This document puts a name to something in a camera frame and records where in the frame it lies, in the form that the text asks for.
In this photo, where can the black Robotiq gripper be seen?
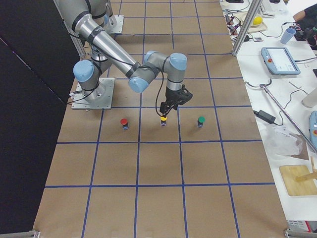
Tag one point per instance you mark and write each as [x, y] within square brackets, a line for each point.
[171, 96]

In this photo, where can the yellow push button switch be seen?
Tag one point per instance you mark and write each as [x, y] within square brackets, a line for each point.
[163, 121]

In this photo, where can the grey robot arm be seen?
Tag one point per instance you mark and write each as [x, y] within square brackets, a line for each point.
[92, 20]

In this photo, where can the black power brick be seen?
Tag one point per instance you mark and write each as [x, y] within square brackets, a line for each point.
[264, 116]

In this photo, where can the beige tray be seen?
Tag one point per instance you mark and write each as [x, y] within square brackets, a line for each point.
[241, 18]

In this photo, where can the blue teach pendant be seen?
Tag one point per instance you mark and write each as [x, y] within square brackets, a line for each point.
[279, 61]

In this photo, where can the yellow lemon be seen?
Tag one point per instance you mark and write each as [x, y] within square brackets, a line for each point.
[257, 21]

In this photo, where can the clear plastic bag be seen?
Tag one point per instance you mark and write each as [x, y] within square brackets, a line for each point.
[278, 140]

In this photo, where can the blue plastic cup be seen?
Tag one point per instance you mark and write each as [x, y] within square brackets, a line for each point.
[287, 35]

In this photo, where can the wooden cutting board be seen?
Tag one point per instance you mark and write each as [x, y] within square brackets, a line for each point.
[298, 180]

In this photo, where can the metal rod with hook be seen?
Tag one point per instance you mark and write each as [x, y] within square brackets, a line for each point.
[264, 87]

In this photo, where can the green push button switch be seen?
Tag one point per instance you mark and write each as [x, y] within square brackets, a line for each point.
[200, 122]

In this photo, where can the red push button switch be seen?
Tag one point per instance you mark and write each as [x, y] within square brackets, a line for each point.
[125, 124]

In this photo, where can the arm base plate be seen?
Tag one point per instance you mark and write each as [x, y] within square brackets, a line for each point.
[117, 24]
[101, 98]

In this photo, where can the aluminium frame post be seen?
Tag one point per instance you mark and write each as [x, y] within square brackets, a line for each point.
[253, 9]

